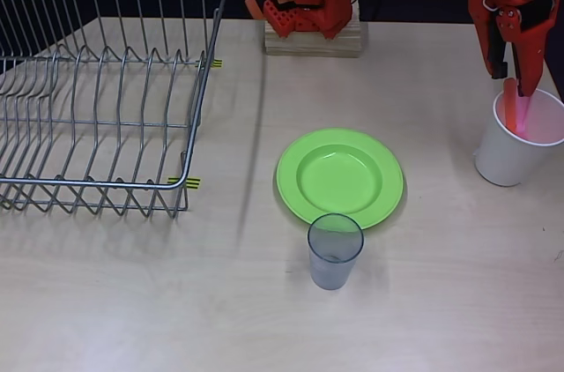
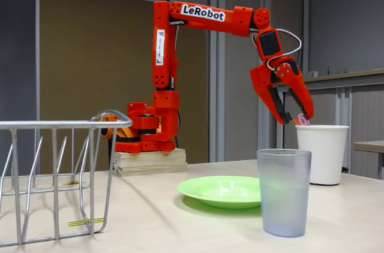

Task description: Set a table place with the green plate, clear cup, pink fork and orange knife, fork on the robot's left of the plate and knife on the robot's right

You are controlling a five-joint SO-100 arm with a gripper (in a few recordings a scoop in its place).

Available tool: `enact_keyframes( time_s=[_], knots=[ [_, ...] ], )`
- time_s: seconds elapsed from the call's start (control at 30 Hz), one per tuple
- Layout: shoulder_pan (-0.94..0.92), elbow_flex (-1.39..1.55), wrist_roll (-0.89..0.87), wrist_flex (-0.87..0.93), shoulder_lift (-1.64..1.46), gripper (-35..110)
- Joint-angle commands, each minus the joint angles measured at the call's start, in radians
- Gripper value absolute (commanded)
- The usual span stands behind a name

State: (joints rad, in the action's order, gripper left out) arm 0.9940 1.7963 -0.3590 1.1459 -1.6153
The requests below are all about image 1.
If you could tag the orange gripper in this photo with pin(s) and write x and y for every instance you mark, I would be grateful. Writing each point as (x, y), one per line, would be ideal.
(516, 27)

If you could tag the orange plastic knife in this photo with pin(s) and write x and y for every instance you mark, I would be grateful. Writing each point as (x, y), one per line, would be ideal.
(510, 103)

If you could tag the pink plastic fork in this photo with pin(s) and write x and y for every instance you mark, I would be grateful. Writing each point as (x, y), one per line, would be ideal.
(523, 118)

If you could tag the green plastic plate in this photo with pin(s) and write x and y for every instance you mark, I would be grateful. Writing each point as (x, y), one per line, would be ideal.
(339, 169)

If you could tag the translucent grey plastic cup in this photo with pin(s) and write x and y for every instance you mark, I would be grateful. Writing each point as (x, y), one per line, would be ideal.
(330, 275)

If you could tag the white paper cup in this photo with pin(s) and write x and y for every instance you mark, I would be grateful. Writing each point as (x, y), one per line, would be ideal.
(506, 160)

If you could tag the wooden base block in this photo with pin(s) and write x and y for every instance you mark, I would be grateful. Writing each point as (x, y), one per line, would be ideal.
(308, 43)

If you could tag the yellow black striped tape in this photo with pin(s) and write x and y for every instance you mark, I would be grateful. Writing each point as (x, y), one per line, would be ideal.
(217, 64)
(194, 183)

